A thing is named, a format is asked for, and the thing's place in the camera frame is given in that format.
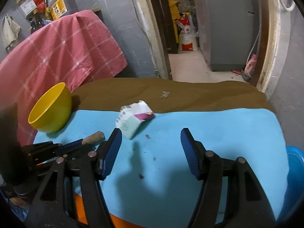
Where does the large cooking oil jug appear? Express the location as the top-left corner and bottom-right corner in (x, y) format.
(49, 0), (79, 20)

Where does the yellow plastic bowl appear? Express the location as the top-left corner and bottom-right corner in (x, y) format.
(28, 82), (72, 133)

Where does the brown cork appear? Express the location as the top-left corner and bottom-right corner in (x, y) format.
(81, 131), (105, 145)

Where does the dark sauce bottle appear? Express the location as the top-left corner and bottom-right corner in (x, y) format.
(30, 13), (44, 34)

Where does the hanging beige towel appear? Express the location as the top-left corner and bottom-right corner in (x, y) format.
(1, 14), (21, 51)

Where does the white carton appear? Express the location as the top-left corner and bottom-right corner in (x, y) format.
(115, 100), (155, 139)

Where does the pink checked cloth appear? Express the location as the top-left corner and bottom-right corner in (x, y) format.
(1, 10), (127, 146)

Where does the dark wooden door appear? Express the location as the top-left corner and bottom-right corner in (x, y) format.
(144, 0), (179, 55)

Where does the grey washing machine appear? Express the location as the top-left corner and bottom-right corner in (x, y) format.
(194, 0), (259, 72)

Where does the yellow bag in pantry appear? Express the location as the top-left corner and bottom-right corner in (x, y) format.
(168, 0), (180, 43)

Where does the blue plastic basin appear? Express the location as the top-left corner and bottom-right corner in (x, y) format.
(278, 146), (304, 223)

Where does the red white sack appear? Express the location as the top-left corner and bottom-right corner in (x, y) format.
(176, 12), (198, 51)

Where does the blue orange brown table cloth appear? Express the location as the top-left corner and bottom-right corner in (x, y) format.
(35, 78), (289, 227)

